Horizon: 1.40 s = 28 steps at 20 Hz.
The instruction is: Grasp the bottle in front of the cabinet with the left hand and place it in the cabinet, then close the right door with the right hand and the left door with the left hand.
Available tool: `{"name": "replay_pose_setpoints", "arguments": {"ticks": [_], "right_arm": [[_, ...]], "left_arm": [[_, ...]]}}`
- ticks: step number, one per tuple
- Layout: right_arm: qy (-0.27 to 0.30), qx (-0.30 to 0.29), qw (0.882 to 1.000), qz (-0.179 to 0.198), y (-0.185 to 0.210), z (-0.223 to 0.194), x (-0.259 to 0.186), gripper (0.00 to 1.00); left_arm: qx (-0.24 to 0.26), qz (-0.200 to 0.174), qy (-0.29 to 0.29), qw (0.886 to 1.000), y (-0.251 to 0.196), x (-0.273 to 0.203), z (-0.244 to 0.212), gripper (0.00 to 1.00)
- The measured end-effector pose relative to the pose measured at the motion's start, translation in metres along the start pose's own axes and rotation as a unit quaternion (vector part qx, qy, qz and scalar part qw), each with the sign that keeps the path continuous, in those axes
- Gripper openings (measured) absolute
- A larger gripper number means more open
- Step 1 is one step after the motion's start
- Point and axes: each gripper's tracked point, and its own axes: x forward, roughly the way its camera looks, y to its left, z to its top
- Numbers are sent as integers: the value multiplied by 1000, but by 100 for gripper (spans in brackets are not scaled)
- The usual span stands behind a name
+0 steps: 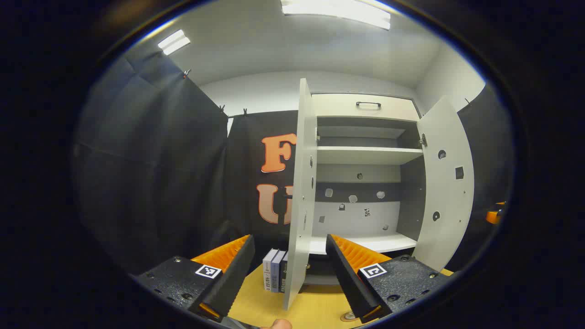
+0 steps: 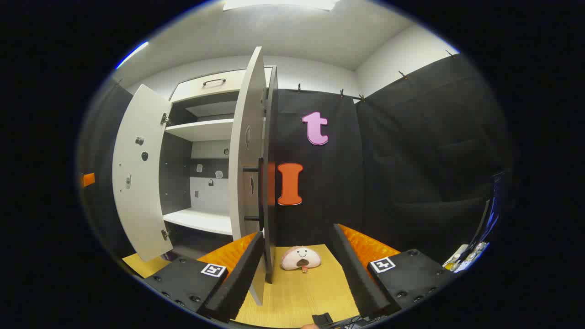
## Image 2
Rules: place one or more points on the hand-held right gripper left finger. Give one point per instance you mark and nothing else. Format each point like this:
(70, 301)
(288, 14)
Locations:
(242, 278)

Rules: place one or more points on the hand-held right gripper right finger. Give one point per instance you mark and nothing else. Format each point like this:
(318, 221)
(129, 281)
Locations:
(356, 274)

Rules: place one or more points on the pink smiling plush toy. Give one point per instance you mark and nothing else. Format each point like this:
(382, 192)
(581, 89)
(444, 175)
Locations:
(299, 258)

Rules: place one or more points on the white cabinet shelf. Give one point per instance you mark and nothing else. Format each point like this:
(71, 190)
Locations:
(201, 220)
(201, 130)

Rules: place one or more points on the purple patterned packet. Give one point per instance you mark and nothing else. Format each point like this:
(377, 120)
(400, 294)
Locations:
(168, 256)

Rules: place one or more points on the small yellow bottle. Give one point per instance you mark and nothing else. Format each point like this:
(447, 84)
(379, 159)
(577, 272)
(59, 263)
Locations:
(451, 264)

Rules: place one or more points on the black backdrop cloth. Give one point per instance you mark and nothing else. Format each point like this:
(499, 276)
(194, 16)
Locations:
(411, 173)

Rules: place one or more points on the white and grey cabinet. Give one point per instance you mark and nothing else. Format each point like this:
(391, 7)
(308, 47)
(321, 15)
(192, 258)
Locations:
(270, 137)

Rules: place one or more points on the small white cabinet flap door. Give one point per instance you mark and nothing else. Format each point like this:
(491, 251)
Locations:
(219, 93)

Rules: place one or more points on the narrow ceiling strip light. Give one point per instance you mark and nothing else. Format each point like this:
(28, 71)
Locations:
(132, 54)

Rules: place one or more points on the rectangular ceiling light panel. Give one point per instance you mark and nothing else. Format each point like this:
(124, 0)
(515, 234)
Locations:
(279, 4)

